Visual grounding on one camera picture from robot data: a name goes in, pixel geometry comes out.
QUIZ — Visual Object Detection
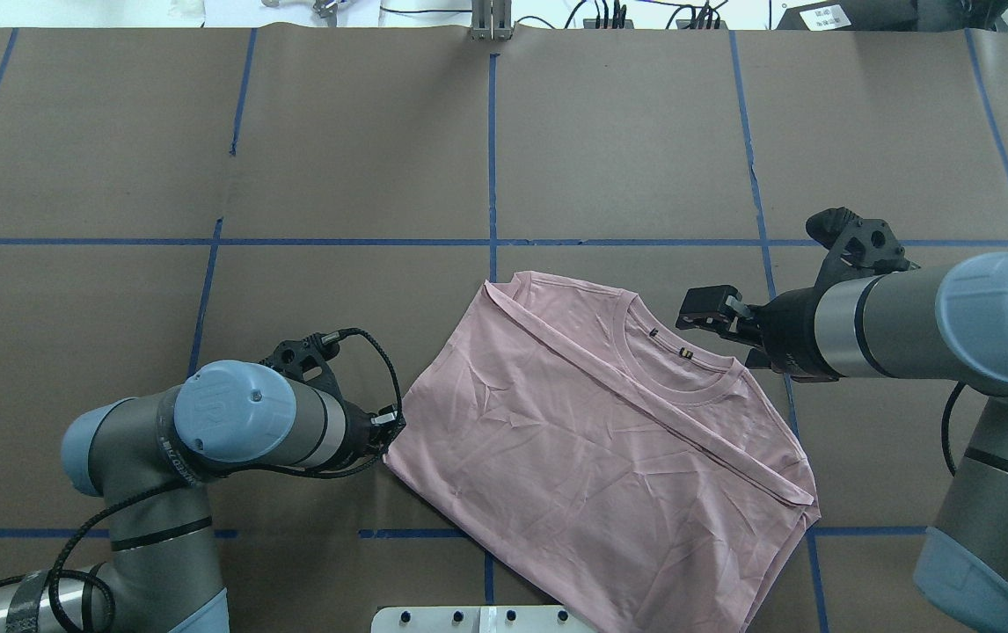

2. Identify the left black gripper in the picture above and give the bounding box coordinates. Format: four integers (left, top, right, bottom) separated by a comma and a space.
344, 402, 406, 462

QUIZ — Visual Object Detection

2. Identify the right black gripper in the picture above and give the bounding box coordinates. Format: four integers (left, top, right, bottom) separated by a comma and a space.
676, 285, 839, 383

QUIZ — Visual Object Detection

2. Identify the pink printed t-shirt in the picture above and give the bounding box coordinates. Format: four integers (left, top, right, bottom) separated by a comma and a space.
386, 270, 818, 632

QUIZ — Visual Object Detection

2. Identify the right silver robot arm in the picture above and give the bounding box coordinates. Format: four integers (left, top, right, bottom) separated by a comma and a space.
676, 248, 1008, 632

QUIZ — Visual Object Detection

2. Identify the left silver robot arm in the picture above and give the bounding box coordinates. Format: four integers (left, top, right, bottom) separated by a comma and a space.
0, 360, 405, 632

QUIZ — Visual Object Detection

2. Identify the reacher grabber stick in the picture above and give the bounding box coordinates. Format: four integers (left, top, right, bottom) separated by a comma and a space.
261, 1, 355, 20

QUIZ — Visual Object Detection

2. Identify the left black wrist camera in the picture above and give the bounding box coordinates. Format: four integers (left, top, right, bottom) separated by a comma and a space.
259, 330, 343, 391

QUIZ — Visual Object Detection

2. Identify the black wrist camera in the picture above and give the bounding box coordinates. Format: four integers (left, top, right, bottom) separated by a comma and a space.
259, 330, 343, 391
805, 207, 919, 291

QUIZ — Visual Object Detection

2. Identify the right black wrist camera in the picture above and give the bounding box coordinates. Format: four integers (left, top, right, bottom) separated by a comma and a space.
805, 207, 919, 291

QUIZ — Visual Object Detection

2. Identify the white camera post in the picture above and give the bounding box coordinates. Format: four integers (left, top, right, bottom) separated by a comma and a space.
370, 605, 594, 632

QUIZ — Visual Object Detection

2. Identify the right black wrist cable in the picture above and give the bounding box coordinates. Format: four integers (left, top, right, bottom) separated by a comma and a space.
940, 380, 969, 477

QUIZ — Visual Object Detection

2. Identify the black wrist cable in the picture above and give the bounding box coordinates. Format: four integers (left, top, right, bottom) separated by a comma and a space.
0, 327, 406, 633
940, 380, 969, 477

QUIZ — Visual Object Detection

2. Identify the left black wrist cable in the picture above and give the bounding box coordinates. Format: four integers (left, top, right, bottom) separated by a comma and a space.
0, 327, 406, 633

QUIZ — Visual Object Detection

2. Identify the aluminium frame post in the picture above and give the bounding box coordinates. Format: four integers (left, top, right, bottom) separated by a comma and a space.
469, 0, 515, 41

